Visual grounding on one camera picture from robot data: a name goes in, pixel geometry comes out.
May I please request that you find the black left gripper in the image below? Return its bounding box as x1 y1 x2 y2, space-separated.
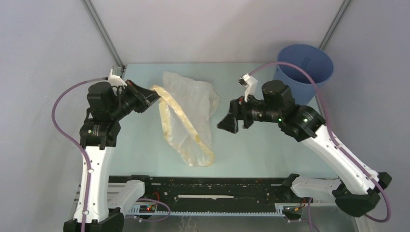
110 79 163 120

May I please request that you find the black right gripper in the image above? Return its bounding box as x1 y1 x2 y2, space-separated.
216 91 279 134

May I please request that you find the translucent yellowish plastic trash bag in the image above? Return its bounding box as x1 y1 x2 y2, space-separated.
151 72 220 167

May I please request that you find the blue plastic trash bin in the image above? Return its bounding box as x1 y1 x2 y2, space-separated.
272 43 335 106

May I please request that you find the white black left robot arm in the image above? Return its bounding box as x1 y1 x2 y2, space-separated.
63 78 159 232

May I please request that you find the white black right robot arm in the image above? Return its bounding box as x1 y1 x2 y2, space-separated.
217 80 392 218

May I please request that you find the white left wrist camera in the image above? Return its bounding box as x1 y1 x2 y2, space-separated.
107 68 127 87

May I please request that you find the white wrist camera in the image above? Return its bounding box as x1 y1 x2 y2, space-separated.
238 73 258 102
107 68 127 87

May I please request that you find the left aluminium frame post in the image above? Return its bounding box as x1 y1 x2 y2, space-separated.
81 0 126 78

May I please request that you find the aluminium frame post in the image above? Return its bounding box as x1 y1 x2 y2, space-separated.
81 0 126 78
319 0 353 51

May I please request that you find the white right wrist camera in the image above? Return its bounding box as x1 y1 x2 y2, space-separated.
238 73 258 102

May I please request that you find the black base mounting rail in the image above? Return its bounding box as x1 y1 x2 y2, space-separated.
109 175 308 213

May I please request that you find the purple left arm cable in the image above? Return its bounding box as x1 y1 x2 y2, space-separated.
51 76 171 232

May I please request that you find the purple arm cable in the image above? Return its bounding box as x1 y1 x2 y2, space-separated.
51 76 171 232
248 61 393 232

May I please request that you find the grey slotted cable duct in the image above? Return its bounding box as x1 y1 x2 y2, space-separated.
126 204 302 217

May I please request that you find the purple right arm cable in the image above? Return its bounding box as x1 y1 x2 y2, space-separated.
248 61 393 232

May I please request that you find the right aluminium frame post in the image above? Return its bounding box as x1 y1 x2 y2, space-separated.
319 0 353 51

